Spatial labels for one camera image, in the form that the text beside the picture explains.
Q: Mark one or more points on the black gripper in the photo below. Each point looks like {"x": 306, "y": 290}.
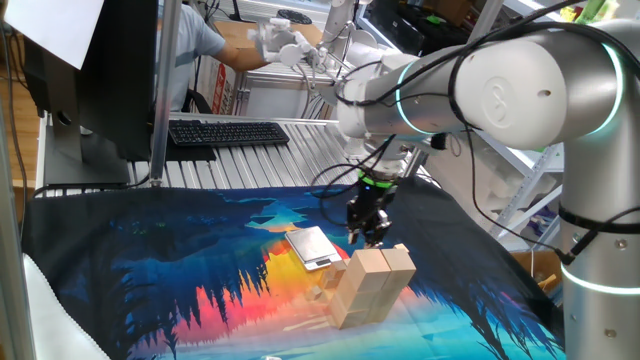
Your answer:
{"x": 372, "y": 205}

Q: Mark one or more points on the forest sunset print cloth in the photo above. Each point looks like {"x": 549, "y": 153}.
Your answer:
{"x": 150, "y": 240}

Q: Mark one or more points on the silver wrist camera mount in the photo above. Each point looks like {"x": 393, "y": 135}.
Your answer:
{"x": 422, "y": 145}

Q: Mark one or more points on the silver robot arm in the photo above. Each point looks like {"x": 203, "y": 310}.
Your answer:
{"x": 510, "y": 95}

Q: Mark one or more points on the black keyboard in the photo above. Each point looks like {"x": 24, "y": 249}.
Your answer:
{"x": 225, "y": 134}

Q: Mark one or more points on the black storage shelf unit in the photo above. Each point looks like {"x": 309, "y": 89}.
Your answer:
{"x": 400, "y": 25}

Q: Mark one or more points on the black round disc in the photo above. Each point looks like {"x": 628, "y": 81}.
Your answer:
{"x": 295, "y": 16}

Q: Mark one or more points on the aluminium frame post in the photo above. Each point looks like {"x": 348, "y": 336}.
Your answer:
{"x": 485, "y": 20}
{"x": 164, "y": 100}
{"x": 12, "y": 275}

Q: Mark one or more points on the black computer monitor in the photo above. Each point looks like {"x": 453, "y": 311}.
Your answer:
{"x": 120, "y": 75}

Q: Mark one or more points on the black desk mat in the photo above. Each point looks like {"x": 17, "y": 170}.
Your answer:
{"x": 190, "y": 152}

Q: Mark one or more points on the white paper sheet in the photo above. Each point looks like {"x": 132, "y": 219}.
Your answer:
{"x": 55, "y": 25}

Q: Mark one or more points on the tiny wooden cube block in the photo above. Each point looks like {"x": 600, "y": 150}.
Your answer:
{"x": 314, "y": 292}

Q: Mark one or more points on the brown wooden desk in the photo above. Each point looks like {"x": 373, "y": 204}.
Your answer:
{"x": 232, "y": 32}

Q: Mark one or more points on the black swivel chair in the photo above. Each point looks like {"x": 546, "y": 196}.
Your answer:
{"x": 197, "y": 102}

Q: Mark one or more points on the bare person forearm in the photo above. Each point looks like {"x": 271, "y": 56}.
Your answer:
{"x": 245, "y": 57}

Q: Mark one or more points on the red white printed box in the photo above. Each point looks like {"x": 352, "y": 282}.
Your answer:
{"x": 217, "y": 102}

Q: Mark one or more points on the silver background robot arm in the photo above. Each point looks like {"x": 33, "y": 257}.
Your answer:
{"x": 337, "y": 20}

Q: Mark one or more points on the small green object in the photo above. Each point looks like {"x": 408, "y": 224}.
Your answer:
{"x": 434, "y": 19}

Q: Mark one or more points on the brown cardboard box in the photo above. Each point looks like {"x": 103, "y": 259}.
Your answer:
{"x": 547, "y": 265}

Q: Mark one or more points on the person in blue shirt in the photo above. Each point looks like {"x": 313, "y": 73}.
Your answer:
{"x": 192, "y": 45}

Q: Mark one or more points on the white foam packing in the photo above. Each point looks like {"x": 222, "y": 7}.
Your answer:
{"x": 475, "y": 190}

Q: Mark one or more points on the silver digital kitchen scale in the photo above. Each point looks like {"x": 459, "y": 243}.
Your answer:
{"x": 310, "y": 245}

